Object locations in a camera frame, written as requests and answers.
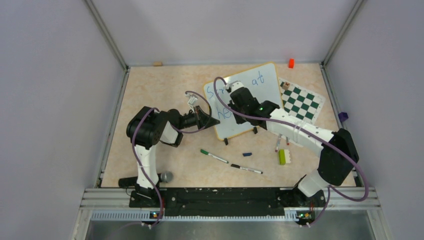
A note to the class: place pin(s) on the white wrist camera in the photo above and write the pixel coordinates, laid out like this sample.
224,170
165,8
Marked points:
192,99
233,86

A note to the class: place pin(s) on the black capped marker pen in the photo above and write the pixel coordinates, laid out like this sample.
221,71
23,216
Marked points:
246,169

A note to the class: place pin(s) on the purple capped marker pen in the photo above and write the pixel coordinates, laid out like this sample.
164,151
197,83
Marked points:
277,145

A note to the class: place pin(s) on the yellow framed whiteboard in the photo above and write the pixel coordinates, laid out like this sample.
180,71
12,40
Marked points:
254,92

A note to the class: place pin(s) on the orange red small block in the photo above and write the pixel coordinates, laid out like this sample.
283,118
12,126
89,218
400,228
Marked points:
291,63

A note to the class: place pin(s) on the purple small object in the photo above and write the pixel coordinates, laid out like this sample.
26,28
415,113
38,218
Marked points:
343,116

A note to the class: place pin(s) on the green white toy brick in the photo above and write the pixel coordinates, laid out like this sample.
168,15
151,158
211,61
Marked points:
284,157

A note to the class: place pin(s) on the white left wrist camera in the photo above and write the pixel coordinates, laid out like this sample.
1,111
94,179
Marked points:
192,99

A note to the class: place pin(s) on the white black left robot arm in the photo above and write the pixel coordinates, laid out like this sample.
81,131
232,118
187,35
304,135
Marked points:
150,127

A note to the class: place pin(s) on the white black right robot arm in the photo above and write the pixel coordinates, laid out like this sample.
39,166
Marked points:
336,150

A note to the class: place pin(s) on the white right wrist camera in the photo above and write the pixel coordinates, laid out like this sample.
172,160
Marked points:
233,86

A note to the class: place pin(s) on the brown white chess piece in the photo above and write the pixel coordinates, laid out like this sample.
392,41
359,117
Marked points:
285,85

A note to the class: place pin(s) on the green white chess mat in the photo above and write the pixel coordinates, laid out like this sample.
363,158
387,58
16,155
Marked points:
301,102

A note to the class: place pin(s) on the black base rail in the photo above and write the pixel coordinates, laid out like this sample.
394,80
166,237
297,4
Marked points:
227,201

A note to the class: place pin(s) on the small wooden block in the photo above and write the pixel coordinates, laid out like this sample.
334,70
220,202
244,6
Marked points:
157,64

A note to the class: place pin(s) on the green capped marker pen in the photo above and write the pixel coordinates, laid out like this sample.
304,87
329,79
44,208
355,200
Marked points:
214,156

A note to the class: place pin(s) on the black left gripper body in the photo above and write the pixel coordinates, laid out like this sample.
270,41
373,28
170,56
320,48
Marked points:
195,119

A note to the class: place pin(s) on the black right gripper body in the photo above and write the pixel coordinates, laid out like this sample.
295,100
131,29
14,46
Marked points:
234,107

